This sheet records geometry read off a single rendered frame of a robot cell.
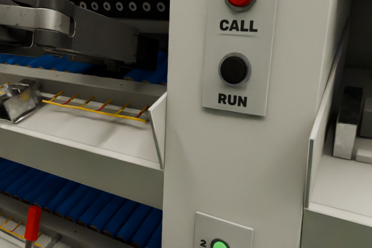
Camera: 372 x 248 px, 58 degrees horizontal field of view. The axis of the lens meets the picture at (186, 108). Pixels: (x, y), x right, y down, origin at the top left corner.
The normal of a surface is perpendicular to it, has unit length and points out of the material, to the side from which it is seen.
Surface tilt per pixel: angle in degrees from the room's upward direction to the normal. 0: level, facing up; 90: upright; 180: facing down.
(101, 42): 90
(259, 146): 90
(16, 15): 82
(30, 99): 90
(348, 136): 111
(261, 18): 90
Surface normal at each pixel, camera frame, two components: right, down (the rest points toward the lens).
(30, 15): -0.01, 0.08
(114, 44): 0.93, 0.13
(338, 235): -0.45, 0.52
